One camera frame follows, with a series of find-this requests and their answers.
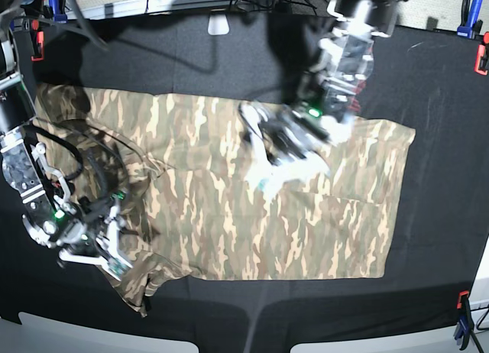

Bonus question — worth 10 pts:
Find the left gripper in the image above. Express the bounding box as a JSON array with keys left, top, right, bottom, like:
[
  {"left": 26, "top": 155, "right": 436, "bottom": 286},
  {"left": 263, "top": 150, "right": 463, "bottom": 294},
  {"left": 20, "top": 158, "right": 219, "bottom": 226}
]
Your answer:
[{"left": 238, "top": 102, "right": 330, "bottom": 201}]

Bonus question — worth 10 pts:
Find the camouflage t-shirt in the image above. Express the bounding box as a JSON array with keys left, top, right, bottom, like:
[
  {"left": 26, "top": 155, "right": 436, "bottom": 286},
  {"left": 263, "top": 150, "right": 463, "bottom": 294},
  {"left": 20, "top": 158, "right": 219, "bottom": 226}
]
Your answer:
[{"left": 35, "top": 83, "right": 416, "bottom": 314}]

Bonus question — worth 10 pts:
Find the orange clamp far left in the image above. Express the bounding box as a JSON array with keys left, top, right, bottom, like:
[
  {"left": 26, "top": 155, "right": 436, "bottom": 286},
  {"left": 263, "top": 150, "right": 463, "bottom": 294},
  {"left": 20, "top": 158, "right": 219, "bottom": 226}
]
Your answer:
[{"left": 29, "top": 19, "right": 44, "bottom": 62}]

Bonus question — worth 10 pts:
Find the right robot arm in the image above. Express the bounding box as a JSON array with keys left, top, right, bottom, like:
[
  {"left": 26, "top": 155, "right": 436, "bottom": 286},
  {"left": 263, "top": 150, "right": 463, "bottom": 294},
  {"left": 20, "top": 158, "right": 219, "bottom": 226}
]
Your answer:
[{"left": 1, "top": 0, "right": 132, "bottom": 280}]

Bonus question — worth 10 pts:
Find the orange blue clamp bottom right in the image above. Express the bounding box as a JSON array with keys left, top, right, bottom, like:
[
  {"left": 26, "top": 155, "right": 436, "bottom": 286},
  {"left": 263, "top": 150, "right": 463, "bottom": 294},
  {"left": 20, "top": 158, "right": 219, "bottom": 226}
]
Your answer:
[{"left": 454, "top": 290, "right": 484, "bottom": 353}]

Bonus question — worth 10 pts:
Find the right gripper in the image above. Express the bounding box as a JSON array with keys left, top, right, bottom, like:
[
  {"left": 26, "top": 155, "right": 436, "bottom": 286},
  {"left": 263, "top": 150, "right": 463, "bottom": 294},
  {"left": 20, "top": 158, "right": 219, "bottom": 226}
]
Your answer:
[{"left": 57, "top": 190, "right": 133, "bottom": 281}]

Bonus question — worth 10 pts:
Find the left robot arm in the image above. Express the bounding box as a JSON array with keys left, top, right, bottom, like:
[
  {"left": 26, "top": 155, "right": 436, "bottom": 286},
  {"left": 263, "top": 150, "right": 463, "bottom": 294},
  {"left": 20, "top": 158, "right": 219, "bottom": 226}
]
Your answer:
[{"left": 238, "top": 0, "right": 408, "bottom": 198}]

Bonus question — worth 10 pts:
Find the blue clamp top left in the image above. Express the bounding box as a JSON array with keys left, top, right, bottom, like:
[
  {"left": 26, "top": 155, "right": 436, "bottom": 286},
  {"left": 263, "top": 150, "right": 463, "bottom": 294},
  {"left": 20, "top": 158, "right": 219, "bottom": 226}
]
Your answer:
[{"left": 48, "top": 0, "right": 68, "bottom": 23}]

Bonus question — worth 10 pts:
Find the orange clamp far right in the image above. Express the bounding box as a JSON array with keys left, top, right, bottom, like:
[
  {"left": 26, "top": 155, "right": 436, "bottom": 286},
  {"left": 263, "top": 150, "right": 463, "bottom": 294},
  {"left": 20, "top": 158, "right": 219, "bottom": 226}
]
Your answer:
[{"left": 474, "top": 31, "right": 489, "bottom": 76}]

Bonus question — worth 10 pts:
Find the black table cloth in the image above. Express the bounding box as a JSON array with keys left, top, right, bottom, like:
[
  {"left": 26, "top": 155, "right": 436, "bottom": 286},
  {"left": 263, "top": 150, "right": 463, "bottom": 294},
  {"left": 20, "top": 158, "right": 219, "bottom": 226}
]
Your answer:
[{"left": 1, "top": 14, "right": 488, "bottom": 352}]

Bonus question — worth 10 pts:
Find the blue clamp top right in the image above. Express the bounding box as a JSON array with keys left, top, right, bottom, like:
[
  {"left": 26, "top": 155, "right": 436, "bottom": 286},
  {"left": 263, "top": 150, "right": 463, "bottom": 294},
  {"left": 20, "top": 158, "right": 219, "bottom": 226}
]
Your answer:
[{"left": 456, "top": 0, "right": 483, "bottom": 39}]

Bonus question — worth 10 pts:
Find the white tab on cloth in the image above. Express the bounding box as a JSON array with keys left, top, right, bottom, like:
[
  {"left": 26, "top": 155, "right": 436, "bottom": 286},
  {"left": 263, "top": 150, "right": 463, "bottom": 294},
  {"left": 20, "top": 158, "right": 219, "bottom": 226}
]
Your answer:
[{"left": 207, "top": 11, "right": 230, "bottom": 37}]

